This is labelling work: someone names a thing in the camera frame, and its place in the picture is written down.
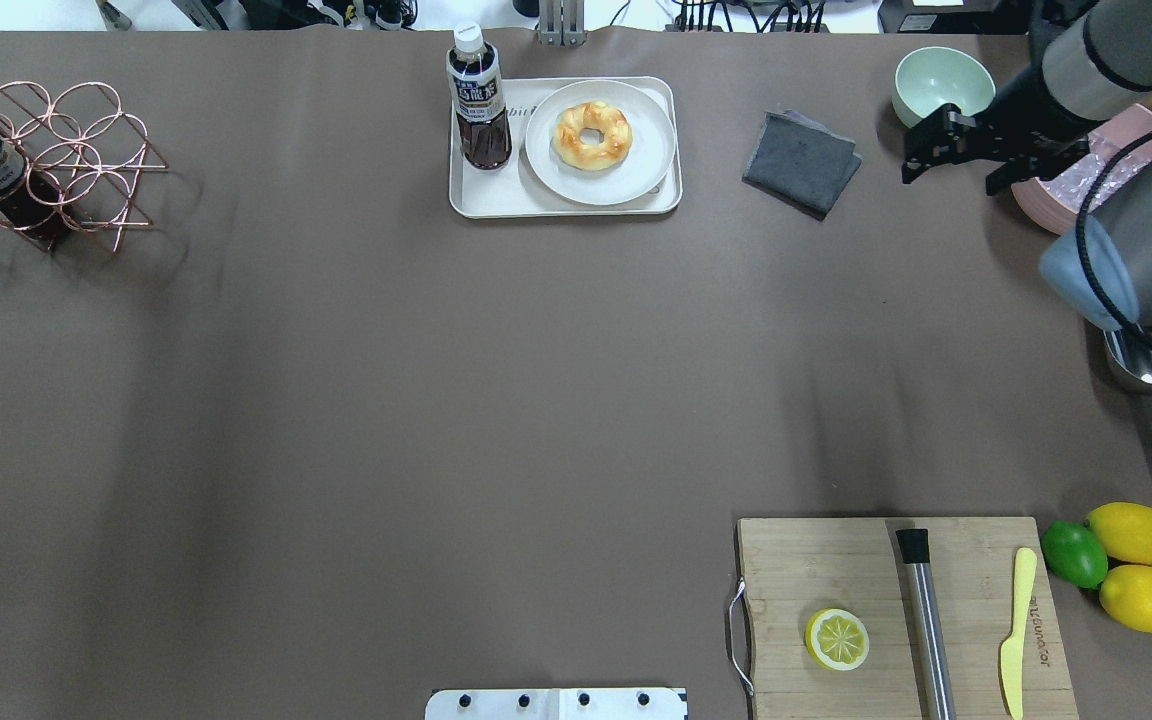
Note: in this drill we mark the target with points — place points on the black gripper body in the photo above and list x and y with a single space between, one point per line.
1018 110

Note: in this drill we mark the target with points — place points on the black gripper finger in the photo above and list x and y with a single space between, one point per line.
944 137

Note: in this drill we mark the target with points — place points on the glazed twisted donut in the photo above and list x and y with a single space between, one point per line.
592 136

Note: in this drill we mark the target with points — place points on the white round plate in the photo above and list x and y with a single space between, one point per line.
648 160

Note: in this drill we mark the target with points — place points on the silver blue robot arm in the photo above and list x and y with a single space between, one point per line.
1099 66

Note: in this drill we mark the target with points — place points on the cream rectangular tray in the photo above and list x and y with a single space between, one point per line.
513 191

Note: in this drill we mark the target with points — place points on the dark tea bottle on tray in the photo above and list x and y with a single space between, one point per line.
479 104

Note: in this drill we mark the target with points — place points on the mint green bowl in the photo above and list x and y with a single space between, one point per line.
931 76

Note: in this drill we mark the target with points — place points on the pink bowl of ice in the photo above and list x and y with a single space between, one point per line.
1053 203

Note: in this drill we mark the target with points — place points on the grey folded cloth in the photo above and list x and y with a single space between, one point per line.
802 162

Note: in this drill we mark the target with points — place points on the steel muddler black tip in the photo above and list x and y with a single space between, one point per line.
915 555

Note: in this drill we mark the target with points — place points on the yellow lemon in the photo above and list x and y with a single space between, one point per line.
1126 596
1124 530

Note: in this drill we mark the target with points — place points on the green lime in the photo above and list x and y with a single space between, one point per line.
1074 554

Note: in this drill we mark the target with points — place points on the yellow plastic knife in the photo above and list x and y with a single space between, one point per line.
1011 650

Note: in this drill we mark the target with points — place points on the bamboo cutting board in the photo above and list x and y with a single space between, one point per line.
794 567

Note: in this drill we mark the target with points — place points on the lemon half slice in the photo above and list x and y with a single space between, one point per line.
837 640

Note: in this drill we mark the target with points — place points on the aluminium frame post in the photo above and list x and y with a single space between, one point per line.
561 23

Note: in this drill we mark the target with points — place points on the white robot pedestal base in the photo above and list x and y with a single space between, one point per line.
559 703

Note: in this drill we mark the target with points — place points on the copper wire bottle rack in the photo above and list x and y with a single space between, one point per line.
86 158

